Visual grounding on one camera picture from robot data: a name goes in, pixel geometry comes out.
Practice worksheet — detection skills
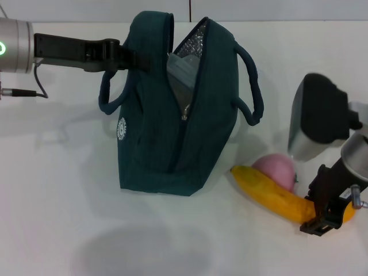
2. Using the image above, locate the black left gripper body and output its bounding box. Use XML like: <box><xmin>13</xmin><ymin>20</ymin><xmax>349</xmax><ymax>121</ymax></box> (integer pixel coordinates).
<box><xmin>34</xmin><ymin>33</ymin><xmax>106</xmax><ymax>70</ymax></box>

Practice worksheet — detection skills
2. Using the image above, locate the right arm cable with plug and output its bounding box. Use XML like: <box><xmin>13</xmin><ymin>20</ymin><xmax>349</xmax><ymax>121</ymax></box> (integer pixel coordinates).
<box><xmin>350</xmin><ymin>185</ymin><xmax>368</xmax><ymax>208</ymax></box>

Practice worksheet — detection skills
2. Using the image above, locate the clear food container blue seal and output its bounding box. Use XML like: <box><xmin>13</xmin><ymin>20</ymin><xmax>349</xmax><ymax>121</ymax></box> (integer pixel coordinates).
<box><xmin>166</xmin><ymin>51</ymin><xmax>202</xmax><ymax>90</ymax></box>

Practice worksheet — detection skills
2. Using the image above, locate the pink toy peach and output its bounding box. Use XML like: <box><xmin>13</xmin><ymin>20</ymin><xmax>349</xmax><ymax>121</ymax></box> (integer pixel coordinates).
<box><xmin>252</xmin><ymin>154</ymin><xmax>299</xmax><ymax>193</ymax></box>

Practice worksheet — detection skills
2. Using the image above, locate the dark teal insulated lunch bag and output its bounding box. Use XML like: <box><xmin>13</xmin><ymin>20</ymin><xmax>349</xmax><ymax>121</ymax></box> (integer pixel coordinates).
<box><xmin>98</xmin><ymin>10</ymin><xmax>265</xmax><ymax>198</ymax></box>

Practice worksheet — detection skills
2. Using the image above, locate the yellow toy banana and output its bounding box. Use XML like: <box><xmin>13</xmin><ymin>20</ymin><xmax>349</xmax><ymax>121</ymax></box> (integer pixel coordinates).
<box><xmin>231</xmin><ymin>165</ymin><xmax>357</xmax><ymax>224</ymax></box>

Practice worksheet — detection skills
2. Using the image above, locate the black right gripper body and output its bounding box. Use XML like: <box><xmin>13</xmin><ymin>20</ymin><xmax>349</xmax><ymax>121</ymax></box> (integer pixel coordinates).
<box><xmin>308</xmin><ymin>156</ymin><xmax>359</xmax><ymax>202</ymax></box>

